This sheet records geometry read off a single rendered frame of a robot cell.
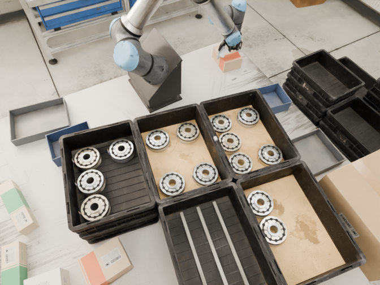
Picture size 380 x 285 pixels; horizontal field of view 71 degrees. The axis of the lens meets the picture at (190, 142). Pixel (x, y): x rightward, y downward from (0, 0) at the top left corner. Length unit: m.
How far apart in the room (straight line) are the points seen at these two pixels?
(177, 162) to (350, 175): 0.70
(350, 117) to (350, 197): 1.09
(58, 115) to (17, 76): 1.50
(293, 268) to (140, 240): 0.59
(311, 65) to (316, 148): 0.92
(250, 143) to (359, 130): 1.09
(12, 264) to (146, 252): 0.48
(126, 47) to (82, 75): 1.60
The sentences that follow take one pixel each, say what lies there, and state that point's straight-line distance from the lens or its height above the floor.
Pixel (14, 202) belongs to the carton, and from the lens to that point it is 1.34.
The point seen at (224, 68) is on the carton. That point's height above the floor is 0.74.
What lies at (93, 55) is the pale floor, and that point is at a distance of 3.00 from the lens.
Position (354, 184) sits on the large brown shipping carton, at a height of 0.90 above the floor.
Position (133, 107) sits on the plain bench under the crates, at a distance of 1.51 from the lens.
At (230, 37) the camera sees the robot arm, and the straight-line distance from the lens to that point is 1.38.
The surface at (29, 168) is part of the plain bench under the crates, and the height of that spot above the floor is 0.70.
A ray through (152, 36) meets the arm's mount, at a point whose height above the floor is 0.96.
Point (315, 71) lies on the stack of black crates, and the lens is 2.24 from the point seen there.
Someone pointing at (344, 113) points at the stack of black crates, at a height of 0.38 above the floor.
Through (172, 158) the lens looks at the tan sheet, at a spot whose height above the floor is 0.83.
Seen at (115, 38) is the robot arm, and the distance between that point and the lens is 1.34.
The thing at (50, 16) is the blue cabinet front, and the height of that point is 0.44.
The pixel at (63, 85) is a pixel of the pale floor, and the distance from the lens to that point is 2.78.
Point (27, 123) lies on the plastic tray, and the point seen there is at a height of 0.70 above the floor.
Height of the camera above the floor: 1.85
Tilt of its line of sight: 58 degrees down
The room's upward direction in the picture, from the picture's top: 4 degrees clockwise
